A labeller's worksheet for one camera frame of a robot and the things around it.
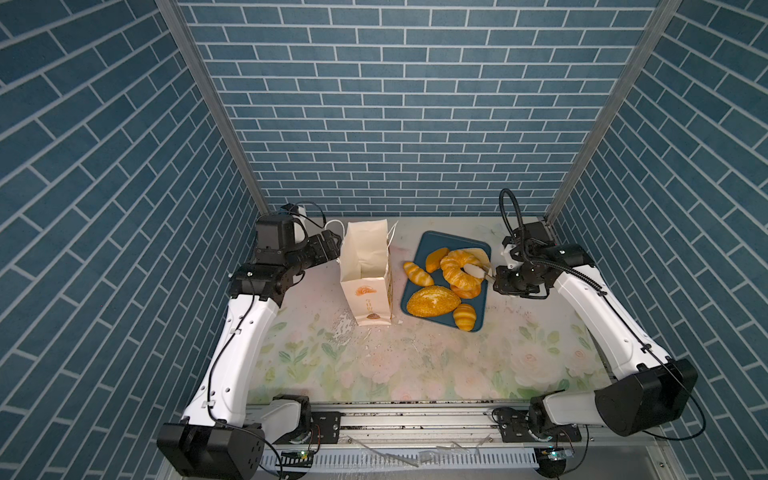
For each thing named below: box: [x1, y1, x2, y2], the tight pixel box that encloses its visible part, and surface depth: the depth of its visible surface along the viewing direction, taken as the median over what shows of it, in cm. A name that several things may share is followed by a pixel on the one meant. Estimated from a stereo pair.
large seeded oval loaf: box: [406, 286, 461, 318], surface depth 93 cm
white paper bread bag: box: [324, 219, 399, 327], surface depth 86 cm
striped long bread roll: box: [403, 261, 435, 287], surface depth 101 cm
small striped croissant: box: [453, 304, 477, 332], surface depth 92 cm
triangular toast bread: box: [463, 248, 491, 267], surface depth 106 cm
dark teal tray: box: [401, 230, 491, 332], surface depth 95 cm
